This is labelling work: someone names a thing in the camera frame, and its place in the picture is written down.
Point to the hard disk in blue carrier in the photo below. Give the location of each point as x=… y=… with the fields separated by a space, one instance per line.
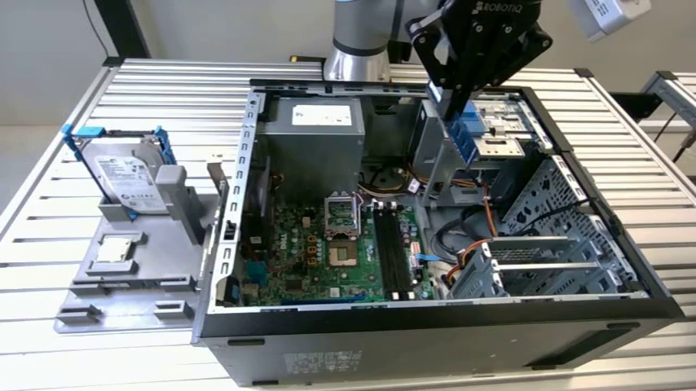
x=121 y=175

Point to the grey power supply unit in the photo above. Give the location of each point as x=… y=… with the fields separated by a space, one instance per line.
x=310 y=159

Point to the black bar with yellow end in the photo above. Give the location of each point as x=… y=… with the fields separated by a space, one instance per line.
x=307 y=59

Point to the black clamp bracket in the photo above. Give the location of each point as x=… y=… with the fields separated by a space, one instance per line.
x=633 y=105

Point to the grey perforated disk bay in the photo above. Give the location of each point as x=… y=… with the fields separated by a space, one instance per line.
x=544 y=266

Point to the grey plastic parts rack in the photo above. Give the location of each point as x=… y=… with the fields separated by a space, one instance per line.
x=158 y=260

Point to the green motherboard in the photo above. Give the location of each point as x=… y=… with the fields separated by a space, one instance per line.
x=287 y=248

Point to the aluminium side table frame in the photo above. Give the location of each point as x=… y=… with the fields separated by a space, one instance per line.
x=670 y=87

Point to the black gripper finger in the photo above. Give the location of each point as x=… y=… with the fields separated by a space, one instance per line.
x=516 y=57
x=439 y=53

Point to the open black PC case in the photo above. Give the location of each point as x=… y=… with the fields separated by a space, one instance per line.
x=381 y=350

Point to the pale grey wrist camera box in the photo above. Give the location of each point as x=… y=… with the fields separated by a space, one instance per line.
x=609 y=20

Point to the black vertical frame post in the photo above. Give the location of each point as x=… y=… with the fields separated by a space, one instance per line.
x=121 y=28

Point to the CPU socket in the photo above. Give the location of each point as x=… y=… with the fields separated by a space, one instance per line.
x=343 y=252

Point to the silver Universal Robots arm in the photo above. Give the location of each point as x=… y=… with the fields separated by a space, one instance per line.
x=358 y=32

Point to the blue plastic drive latch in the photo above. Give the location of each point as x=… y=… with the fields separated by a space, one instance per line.
x=474 y=122

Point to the black RAM slot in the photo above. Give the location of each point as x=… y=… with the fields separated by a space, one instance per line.
x=401 y=248
x=385 y=248

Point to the silver CPU chip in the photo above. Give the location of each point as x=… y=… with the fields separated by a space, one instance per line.
x=115 y=248

